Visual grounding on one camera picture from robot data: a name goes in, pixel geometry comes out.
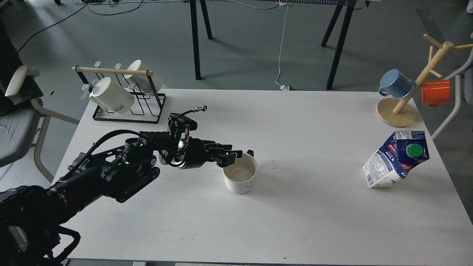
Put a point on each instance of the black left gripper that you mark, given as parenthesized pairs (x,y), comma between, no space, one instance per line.
(200,151)

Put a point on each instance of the white smiley face mug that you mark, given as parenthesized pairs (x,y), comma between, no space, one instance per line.
(240,177)

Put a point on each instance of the blue white milk carton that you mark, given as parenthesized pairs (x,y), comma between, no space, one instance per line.
(391,163)

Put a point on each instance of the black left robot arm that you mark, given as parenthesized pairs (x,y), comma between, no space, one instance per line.
(118,165)

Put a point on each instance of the white mug rear on rack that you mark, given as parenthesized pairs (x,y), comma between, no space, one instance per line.
(142,80)

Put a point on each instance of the white mug on rack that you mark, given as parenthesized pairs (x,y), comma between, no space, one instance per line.
(110,96)
(142,80)

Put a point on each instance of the white mug front on rack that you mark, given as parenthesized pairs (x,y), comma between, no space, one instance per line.
(110,96)

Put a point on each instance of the black trestle table legs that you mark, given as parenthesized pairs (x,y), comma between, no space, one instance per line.
(264,31)

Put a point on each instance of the wooden mug tree stand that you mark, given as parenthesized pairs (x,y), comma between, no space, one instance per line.
(397,112)

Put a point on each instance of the blue mug on tree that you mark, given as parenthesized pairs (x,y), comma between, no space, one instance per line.
(395,84)

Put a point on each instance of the grey office chair left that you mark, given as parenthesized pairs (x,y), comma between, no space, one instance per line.
(25,127)

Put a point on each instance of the orange mug on tree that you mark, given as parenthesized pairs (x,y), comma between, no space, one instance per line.
(435,93)

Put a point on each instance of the black wire mug rack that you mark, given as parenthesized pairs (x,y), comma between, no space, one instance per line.
(146,109)

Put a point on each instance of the white chair frame right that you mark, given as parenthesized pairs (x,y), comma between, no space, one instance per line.
(463,88)

